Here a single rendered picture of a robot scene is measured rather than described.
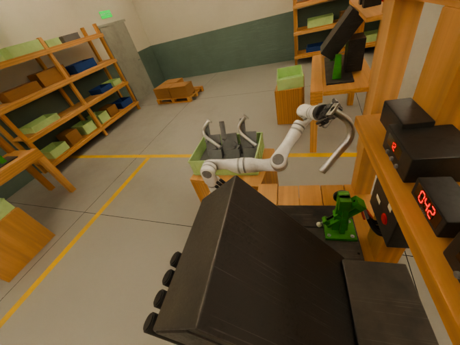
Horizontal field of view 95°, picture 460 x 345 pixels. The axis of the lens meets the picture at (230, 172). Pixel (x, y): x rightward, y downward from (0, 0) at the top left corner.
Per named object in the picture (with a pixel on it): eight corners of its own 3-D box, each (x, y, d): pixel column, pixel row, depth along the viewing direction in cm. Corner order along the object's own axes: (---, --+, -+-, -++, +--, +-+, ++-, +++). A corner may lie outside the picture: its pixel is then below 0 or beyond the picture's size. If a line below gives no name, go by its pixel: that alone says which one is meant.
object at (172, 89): (158, 104, 636) (151, 90, 608) (172, 93, 689) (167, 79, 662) (191, 102, 586) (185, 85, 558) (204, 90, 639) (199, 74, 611)
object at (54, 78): (142, 108, 646) (96, 20, 505) (59, 174, 439) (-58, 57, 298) (128, 109, 665) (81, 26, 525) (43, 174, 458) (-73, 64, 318)
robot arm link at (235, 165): (247, 165, 129) (245, 176, 122) (207, 169, 137) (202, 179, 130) (244, 153, 123) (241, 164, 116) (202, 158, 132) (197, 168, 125)
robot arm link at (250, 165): (287, 156, 121) (244, 160, 129) (286, 150, 112) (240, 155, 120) (288, 172, 119) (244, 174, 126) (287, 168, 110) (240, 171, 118)
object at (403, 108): (395, 146, 59) (402, 124, 55) (378, 120, 70) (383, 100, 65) (426, 144, 57) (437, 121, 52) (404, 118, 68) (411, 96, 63)
